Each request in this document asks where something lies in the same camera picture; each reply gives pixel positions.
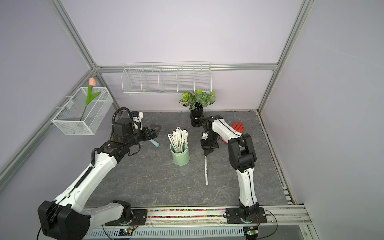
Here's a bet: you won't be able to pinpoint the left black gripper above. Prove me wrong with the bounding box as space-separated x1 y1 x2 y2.
126 124 161 148

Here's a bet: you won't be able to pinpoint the green cylindrical storage cup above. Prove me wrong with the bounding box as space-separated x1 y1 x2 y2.
170 143 190 166

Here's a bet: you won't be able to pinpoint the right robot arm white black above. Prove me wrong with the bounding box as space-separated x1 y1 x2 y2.
201 115 263 223

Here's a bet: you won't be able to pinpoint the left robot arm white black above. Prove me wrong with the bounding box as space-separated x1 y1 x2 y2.
38 125 161 240

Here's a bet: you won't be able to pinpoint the bundle of wrapped white straws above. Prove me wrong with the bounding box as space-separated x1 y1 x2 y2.
167 128 189 154

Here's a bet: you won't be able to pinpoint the teal garden trowel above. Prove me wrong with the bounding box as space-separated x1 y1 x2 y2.
150 140 160 148

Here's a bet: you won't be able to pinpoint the red work glove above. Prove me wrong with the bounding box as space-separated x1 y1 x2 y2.
220 121 245 144

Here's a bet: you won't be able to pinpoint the black vase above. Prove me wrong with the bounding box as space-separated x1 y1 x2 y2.
190 102 204 128

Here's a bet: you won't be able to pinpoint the green artificial plant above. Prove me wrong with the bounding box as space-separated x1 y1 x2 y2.
179 90 216 111

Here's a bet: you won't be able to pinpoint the pink artificial tulip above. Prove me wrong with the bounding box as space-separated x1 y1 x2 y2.
80 78 101 121

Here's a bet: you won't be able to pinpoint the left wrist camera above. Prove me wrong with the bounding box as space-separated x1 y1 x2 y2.
111 107 144 140

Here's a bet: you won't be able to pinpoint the white wire wall shelf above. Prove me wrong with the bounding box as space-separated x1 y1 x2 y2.
121 62 213 95

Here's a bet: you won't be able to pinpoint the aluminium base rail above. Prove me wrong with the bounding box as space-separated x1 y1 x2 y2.
80 204 313 230

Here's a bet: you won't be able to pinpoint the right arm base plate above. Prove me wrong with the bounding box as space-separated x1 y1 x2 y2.
223 207 267 225

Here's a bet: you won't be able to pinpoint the white mesh wall basket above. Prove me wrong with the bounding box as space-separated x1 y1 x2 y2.
51 87 114 136

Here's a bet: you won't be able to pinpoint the white slotted cable duct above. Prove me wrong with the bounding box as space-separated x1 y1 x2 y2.
84 227 245 240

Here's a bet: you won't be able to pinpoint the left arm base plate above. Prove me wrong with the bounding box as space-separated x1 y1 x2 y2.
105 209 148 226

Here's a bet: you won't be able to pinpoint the aluminium frame struts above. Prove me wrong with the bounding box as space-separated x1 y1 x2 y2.
0 0 316 193

